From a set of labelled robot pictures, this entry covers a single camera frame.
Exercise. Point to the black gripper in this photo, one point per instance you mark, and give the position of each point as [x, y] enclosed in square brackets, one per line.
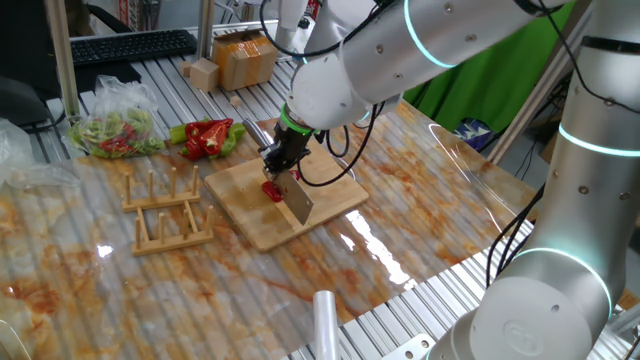
[294, 147]

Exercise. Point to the steel cleaver knife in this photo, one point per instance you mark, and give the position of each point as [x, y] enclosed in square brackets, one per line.
[295, 197]

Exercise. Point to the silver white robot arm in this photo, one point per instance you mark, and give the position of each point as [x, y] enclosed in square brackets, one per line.
[575, 200]

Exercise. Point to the bag of chopped peppers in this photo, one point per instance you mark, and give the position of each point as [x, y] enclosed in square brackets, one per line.
[115, 135]

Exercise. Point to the red pepper piece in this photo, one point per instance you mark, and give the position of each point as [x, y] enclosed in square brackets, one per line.
[271, 191]

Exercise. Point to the bamboo cutting board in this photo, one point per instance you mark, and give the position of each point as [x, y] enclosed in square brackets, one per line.
[335, 200]

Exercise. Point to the halved red pepper with seeds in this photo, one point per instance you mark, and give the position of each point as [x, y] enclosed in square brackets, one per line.
[215, 140]

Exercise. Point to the tiny wooden cube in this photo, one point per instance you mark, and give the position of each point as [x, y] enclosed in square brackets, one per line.
[235, 101]

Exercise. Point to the dark red pepper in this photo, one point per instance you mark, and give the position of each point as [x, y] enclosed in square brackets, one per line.
[197, 128]

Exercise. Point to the small green pepper piece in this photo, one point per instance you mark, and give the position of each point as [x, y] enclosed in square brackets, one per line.
[178, 134]

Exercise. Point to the taped cardboard box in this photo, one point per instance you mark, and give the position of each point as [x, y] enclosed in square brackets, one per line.
[245, 60]

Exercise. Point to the marble pattern plastic mat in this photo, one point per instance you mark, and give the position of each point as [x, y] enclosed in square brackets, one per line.
[400, 165]

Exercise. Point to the large wooden cube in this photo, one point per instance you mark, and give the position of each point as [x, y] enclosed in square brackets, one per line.
[204, 75]

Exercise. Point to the small wooden cube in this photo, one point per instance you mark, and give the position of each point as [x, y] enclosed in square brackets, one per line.
[185, 68]

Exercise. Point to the wooden peg rack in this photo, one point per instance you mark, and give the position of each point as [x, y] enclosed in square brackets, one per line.
[165, 242]

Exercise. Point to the white plastic roll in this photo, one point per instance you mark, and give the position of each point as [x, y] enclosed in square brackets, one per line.
[326, 325]

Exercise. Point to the blue patterned bag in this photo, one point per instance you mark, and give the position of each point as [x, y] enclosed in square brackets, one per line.
[472, 134]

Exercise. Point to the black keyboard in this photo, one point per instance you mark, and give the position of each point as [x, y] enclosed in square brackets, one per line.
[130, 46]

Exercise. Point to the green cloth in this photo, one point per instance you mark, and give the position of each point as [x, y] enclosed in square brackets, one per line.
[490, 80]

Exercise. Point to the empty clear plastic bag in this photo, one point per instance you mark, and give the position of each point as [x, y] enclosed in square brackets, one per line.
[25, 160]

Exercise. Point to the black office chair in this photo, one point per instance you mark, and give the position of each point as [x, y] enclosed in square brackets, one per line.
[20, 100]

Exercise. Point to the black tripod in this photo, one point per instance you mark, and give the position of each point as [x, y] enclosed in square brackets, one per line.
[562, 92]

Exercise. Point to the aluminium frame post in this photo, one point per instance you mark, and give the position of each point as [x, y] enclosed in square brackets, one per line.
[62, 60]
[530, 107]
[205, 30]

